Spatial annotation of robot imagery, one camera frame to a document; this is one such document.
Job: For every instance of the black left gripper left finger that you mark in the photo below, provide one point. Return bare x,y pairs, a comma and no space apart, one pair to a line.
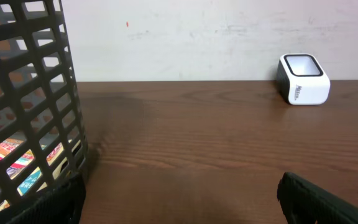
61,205

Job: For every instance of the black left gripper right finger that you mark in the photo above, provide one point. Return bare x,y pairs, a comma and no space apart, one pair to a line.
304,202

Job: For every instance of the white barcode scanner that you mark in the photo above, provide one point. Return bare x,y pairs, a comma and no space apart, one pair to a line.
301,80

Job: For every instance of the dark grey plastic basket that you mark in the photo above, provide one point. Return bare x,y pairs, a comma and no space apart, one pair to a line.
39,100

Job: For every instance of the colourful packets in basket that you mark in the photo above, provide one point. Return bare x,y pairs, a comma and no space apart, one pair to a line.
10,145

